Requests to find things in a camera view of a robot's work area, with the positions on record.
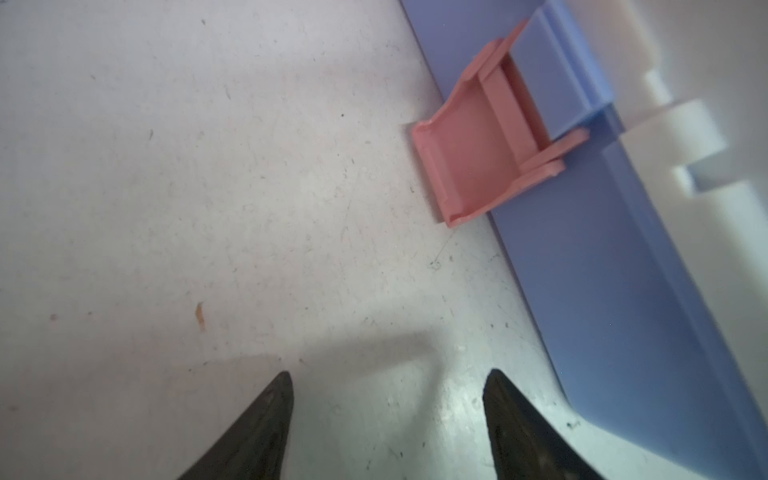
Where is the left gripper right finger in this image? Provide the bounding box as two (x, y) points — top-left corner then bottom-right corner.
(482, 369), (601, 480)

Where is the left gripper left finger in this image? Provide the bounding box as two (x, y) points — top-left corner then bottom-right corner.
(181, 371), (294, 480)

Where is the white blue plastic tool box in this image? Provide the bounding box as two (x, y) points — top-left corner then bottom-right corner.
(404, 1), (767, 479)

